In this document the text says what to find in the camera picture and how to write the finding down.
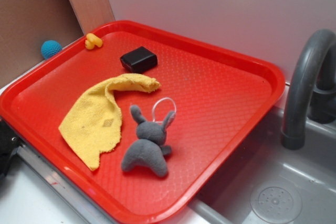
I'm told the small yellow rubber duck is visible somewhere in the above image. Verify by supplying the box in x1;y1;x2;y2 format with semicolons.
85;33;103;50

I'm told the red plastic tray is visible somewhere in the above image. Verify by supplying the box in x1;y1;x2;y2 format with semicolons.
1;21;285;223

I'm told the black rectangular block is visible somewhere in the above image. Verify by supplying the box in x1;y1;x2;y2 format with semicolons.
120;47;158;73

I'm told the grey plush bunny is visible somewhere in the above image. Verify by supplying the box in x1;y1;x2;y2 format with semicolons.
121;97;177;178

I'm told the yellow cloth towel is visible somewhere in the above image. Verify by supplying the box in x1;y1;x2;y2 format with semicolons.
59;73;161;171

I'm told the blue textured ball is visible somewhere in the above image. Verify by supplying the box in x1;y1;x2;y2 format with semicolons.
40;40;62;60

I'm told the grey plastic sink basin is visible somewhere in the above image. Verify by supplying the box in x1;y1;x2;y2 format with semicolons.
189;108;335;223

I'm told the grey toy faucet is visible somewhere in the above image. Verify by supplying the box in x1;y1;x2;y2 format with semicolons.
281;29;335;150

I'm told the black object at left edge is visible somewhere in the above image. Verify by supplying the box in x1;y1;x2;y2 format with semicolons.
0;119;20;182

